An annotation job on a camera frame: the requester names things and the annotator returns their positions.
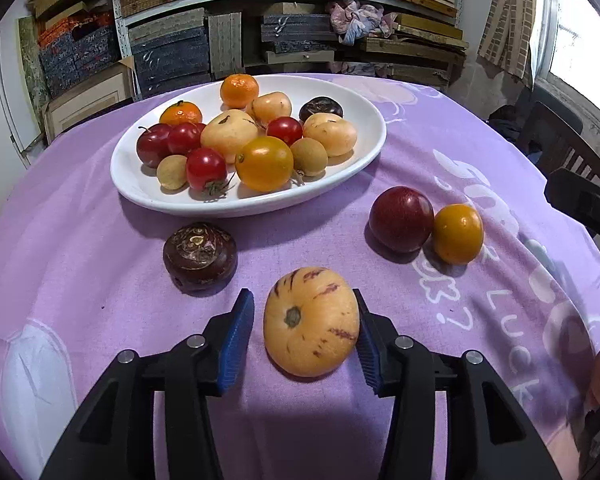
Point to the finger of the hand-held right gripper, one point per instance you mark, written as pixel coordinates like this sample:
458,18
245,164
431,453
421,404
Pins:
585,202

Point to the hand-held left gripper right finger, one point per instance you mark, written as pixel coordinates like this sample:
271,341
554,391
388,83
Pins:
369,355

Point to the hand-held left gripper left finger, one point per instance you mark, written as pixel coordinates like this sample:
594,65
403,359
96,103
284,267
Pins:
235,345

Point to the striped yellow pepino melon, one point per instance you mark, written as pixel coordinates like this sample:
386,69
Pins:
310,322

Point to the tan longan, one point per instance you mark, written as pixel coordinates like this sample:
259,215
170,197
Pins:
310,157
171,172

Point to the large red tomato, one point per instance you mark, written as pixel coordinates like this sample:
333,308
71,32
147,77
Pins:
151,146

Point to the white oval plate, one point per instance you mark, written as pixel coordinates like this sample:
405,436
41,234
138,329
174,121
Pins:
360,125

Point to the small dark water chestnut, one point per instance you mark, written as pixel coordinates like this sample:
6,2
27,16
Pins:
321,107

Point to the orange mandarin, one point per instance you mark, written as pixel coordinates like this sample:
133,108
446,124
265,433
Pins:
239,90

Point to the dark wooden chair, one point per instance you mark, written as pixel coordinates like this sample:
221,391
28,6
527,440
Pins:
560,135

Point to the large dark water chestnut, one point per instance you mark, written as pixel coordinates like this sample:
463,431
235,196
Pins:
200,257

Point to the dark bag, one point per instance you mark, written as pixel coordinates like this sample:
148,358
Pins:
505,122

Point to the small orange tomato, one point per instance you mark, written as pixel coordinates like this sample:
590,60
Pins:
457,234

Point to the dark purple plum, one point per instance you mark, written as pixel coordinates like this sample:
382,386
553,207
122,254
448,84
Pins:
401,219

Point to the window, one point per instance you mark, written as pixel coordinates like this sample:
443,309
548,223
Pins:
585,45

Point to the purple tablecloth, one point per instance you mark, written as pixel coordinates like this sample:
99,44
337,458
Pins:
80,260

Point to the red cherry tomato with stem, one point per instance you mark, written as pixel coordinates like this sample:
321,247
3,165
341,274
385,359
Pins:
205,167

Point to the brick pattern curtain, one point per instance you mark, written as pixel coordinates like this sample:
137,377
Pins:
510,15

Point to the large pale yellow fruit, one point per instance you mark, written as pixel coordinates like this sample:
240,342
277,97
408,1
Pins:
229,135

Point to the stack of wooden frames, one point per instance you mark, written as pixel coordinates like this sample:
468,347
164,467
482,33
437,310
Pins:
420,35

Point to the mandarin with green stem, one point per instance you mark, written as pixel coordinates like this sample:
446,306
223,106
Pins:
181,115

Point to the small pale yellow fruit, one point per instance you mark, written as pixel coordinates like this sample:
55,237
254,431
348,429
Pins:
275,106

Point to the crumpled floral cloth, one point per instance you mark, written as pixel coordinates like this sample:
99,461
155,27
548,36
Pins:
360,20

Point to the stack of dark grey boxes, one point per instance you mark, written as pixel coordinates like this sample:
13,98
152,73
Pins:
170,55

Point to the upright grey boxes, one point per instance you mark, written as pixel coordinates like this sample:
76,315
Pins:
225,45

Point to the stack of dark flat boxes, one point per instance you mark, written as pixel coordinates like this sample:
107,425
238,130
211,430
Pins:
295,35

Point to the stack of blue patterned boxes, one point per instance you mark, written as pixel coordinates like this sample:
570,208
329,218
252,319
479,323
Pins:
80,60

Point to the metal shelving rack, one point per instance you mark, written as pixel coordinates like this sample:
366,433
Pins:
122,35

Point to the white door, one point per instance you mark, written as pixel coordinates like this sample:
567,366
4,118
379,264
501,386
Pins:
17,95

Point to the cardboard picture frame box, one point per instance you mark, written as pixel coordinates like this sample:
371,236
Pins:
90,100

